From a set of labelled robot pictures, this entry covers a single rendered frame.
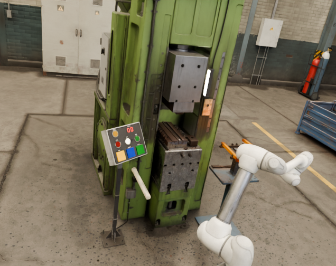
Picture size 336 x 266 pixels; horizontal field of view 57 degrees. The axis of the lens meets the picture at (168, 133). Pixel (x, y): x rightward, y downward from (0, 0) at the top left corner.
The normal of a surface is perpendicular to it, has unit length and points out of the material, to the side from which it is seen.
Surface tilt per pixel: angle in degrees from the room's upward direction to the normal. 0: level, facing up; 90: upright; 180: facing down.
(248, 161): 68
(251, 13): 90
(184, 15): 90
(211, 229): 58
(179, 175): 90
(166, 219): 90
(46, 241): 0
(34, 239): 0
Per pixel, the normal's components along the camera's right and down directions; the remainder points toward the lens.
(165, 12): 0.36, 0.43
